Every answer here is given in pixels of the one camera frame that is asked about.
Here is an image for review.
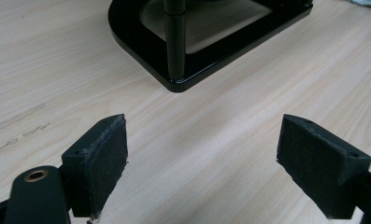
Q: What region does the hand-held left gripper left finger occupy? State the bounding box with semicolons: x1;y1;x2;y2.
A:
61;113;129;220

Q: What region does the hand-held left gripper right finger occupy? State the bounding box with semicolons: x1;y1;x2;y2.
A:
276;113;371;220

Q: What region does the black wavy tray stand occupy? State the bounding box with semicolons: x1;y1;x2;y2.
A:
107;0;314;93

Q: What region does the light blue cloth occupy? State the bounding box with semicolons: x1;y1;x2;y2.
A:
345;0;371;8

